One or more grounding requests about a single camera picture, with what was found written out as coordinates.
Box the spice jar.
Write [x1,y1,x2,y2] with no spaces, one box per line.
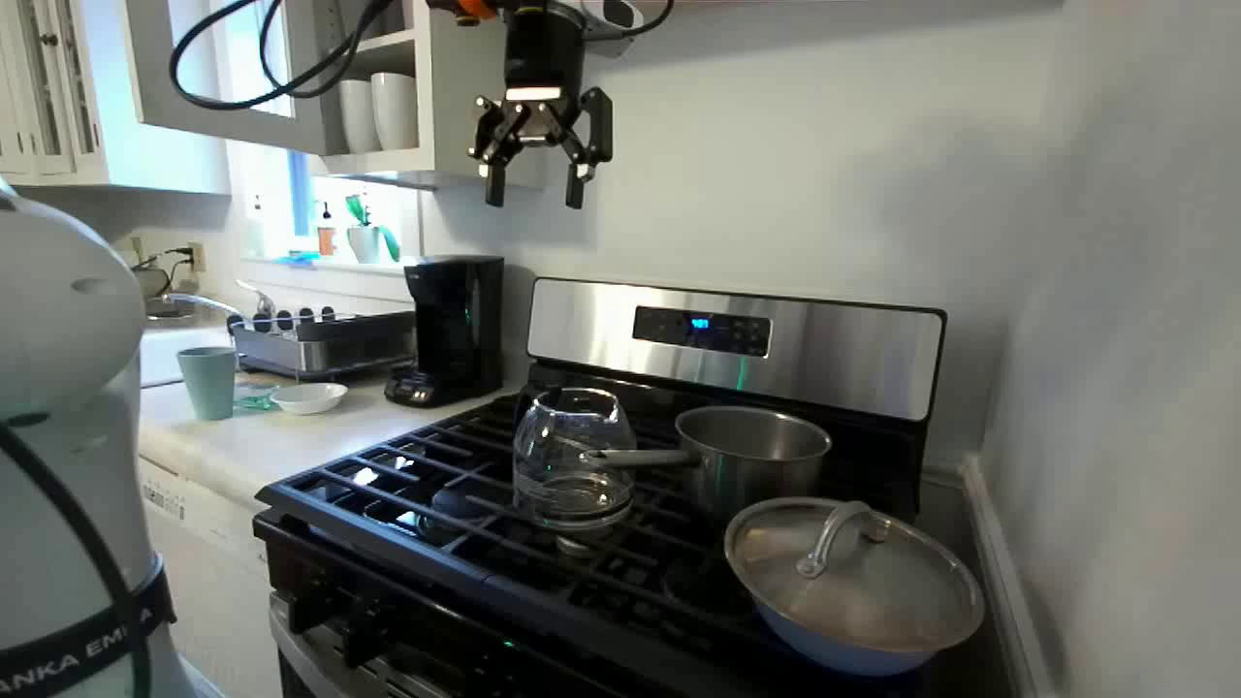
[367,70,422,153]

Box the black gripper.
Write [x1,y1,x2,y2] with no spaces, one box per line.
[465,3,617,215]

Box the white framed window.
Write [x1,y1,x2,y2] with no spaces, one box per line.
[223,136,426,281]

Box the white open wall cabinet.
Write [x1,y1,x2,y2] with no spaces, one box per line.
[121,0,513,188]

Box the orange wrist strap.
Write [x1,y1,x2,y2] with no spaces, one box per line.
[426,0,502,23]

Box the white ceramic mug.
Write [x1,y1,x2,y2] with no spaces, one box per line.
[338,73,380,154]

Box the white lower cabinet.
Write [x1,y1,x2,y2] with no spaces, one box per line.
[130,458,281,698]

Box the steel dish rack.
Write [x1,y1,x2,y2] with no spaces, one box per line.
[223,304,417,383]

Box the grey pan lid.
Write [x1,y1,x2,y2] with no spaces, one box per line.
[720,495,987,658]

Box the chrome kitchen faucet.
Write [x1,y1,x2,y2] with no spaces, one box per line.
[129,247,246,325]

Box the black steel gas stove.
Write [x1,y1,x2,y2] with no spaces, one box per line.
[246,272,1017,698]

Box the white glass door cabinet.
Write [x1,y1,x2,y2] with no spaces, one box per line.
[0,0,232,199]

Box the steel saucepan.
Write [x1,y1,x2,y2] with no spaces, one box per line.
[576,403,837,528]

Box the black coffee maker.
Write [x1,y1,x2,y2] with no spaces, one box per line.
[380,252,513,412]

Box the white bowl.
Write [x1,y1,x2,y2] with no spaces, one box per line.
[262,381,354,420]

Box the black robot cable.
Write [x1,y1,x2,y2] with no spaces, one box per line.
[166,0,390,118]
[253,0,395,101]

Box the blue pan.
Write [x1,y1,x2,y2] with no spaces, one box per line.
[751,597,965,684]

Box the teal cup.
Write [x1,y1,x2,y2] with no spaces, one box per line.
[173,343,244,428]

